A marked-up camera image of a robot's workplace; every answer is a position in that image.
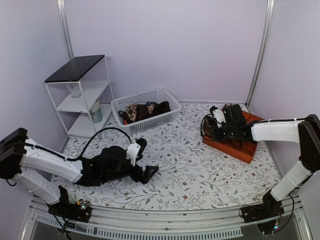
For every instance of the green brown patterned tie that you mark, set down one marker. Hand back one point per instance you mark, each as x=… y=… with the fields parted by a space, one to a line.
x=208 y=126

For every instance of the dark red patterned tie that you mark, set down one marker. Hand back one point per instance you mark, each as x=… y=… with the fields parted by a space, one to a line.
x=144 y=111

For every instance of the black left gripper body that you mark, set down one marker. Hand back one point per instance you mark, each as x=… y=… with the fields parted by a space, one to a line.
x=136 y=176

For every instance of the orange compartment tray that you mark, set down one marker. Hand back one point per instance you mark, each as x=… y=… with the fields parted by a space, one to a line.
x=238 y=142

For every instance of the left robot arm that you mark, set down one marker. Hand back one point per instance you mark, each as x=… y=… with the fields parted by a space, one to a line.
x=21 y=158

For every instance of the floral table mat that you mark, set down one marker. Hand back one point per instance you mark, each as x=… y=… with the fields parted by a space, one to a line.
x=191 y=175

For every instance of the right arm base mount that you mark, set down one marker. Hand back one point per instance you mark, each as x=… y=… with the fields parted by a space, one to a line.
x=263 y=211

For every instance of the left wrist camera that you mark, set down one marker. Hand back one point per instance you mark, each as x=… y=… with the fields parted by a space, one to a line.
x=134 y=152

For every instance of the white shelf with black top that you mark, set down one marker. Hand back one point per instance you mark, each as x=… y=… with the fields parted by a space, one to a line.
x=81 y=92

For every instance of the white plastic basket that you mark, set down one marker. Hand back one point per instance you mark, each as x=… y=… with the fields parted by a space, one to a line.
x=154 y=96

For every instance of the black shiny tie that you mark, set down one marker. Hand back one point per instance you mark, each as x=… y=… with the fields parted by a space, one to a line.
x=161 y=108

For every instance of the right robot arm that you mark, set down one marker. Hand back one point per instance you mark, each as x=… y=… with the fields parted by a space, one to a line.
x=303 y=133

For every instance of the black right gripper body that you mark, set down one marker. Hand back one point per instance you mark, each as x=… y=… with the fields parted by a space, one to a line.
x=220 y=136

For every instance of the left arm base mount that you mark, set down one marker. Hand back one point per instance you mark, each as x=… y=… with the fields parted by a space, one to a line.
x=71 y=211

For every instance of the cream paisley tie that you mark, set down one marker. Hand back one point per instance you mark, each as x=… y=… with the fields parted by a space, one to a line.
x=132 y=112

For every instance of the clear drinking glass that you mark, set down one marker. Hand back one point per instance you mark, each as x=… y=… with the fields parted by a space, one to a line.
x=74 y=90

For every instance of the metal front rail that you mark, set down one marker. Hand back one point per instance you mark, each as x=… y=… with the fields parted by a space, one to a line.
x=209 y=224

